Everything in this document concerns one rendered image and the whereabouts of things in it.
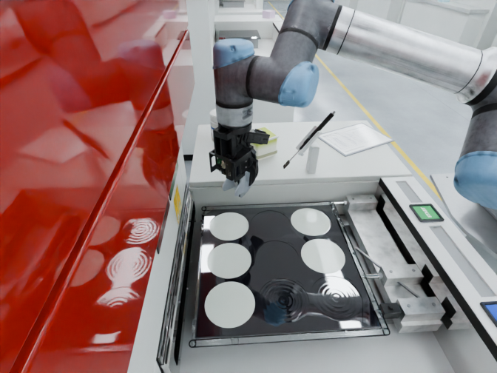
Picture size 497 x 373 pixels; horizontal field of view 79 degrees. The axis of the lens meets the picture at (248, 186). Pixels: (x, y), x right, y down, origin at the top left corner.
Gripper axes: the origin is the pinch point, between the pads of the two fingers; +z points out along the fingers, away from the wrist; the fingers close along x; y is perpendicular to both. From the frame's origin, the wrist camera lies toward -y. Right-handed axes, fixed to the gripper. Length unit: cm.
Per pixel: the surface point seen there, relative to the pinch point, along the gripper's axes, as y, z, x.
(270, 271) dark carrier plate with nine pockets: 11.9, 7.4, 16.0
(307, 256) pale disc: 3.7, 7.3, 20.9
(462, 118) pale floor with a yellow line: -343, 97, 57
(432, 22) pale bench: -519, 33, -22
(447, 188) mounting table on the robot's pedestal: -56, 15, 46
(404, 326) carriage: 7.0, 9.5, 43.4
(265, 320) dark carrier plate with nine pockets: 22.1, 7.3, 21.1
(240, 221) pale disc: 3.1, 7.3, 1.7
